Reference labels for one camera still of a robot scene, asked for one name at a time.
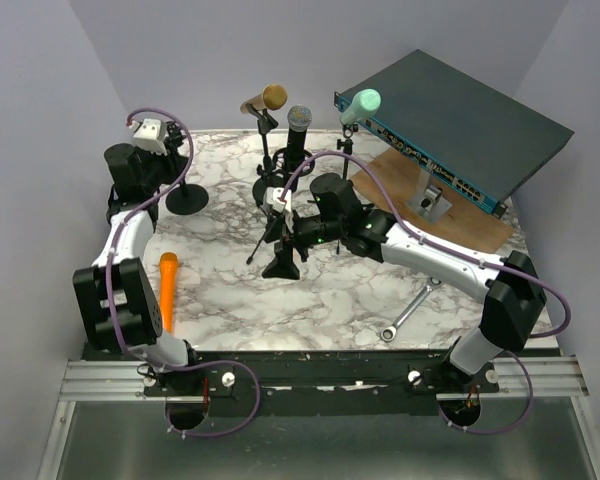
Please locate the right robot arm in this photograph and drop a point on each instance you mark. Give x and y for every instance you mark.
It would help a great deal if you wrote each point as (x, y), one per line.
(512, 301)

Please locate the teal network switch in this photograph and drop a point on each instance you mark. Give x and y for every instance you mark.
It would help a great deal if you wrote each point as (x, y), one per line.
(474, 139)

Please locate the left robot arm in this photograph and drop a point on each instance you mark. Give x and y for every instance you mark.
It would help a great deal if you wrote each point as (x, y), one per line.
(118, 306)

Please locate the black tripod shock-mount stand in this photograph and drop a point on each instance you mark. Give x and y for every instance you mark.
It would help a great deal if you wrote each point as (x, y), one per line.
(279, 156)

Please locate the silver ratchet wrench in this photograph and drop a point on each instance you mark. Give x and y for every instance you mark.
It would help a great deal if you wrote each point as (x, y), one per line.
(389, 333)

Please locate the black round-base clip stand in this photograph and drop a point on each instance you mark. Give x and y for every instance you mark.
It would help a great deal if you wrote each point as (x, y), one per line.
(267, 171)

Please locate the wooden board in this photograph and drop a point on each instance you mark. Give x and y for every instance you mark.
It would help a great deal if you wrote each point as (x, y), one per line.
(464, 224)

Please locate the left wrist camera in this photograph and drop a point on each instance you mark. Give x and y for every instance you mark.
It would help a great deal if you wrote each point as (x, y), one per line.
(149, 135)

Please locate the black tall tripod stand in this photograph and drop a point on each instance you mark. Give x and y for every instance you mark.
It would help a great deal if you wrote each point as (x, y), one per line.
(346, 165)

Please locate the gold microphone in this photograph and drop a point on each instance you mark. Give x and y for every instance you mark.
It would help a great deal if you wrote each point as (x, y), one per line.
(273, 97)

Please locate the black silver-grille microphone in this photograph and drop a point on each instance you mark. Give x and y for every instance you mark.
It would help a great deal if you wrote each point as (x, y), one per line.
(299, 119)

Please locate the black front mounting rail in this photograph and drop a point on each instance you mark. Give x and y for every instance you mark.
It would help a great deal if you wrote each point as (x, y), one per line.
(290, 383)

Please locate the orange microphone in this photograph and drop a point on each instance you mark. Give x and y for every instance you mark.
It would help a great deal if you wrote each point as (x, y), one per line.
(168, 267)

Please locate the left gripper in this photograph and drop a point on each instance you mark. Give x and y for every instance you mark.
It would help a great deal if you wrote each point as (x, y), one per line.
(172, 160)

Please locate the mint green microphone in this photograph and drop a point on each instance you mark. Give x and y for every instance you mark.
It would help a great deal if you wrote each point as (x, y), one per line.
(364, 105)

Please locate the metal switch bracket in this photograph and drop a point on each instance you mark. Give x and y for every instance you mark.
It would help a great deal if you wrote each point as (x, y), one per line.
(428, 201)

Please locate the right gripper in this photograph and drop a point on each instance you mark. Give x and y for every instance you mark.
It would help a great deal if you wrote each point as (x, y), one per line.
(282, 266)

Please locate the black round-base shock-mount stand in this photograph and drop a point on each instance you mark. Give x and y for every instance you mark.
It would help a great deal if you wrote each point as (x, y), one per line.
(185, 199)

